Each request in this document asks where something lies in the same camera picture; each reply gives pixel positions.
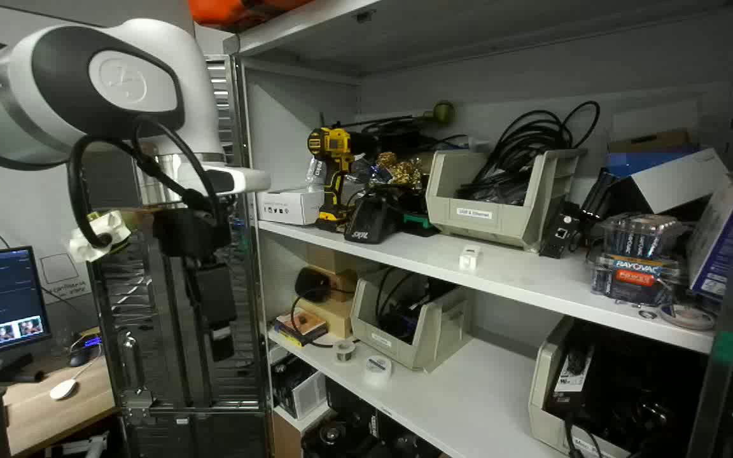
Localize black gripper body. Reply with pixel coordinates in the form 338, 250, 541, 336
151, 205, 240, 331

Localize small white box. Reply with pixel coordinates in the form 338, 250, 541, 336
256, 185, 329, 229

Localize beige storage bin with label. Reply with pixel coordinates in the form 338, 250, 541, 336
348, 267, 477, 374

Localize large beige storage bin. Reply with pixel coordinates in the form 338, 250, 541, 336
525, 315, 709, 458

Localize brown cardboard box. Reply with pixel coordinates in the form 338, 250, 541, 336
606, 125, 693, 157

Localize blue printed box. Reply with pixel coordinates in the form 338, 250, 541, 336
684, 177, 733, 304

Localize orange and black flat device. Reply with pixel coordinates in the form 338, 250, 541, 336
267, 311, 333, 349

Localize black round device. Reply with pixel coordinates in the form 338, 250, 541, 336
293, 264, 337, 304

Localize small clear jar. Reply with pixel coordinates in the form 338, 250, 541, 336
333, 336, 361, 364

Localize black machine with round dial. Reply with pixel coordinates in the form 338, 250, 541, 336
297, 400, 445, 458

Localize white computer mouse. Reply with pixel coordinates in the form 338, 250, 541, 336
46, 376, 82, 405

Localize black battery charger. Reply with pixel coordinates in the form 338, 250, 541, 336
340, 185, 408, 246

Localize wooden desk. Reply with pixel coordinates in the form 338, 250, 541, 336
0, 353, 119, 458

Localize green and black tool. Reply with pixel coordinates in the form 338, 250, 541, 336
396, 205, 440, 238

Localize orange object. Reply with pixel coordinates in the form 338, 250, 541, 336
185, 0, 312, 30

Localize white metal shelving unit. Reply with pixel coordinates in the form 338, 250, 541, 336
227, 0, 733, 458

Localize black power adapter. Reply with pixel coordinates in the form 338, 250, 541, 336
536, 201, 587, 260

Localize black equipment in large bin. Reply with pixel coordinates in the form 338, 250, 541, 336
562, 322, 709, 456

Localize clear plastic bin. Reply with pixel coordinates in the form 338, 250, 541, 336
587, 211, 693, 307

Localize flat tape roll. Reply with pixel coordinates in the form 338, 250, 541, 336
657, 297, 718, 334

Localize blue and white carton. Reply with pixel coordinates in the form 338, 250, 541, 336
600, 144, 733, 217

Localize metal wire rack cart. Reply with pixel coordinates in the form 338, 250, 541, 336
87, 59, 272, 458

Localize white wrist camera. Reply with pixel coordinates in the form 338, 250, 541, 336
204, 164, 272, 199

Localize yellow cordless drill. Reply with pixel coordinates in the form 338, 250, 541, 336
306, 125, 379, 234

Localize black cables in labelled bin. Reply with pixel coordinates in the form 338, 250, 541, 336
372, 267, 460, 344

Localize black cable bundle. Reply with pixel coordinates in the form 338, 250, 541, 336
454, 98, 604, 209

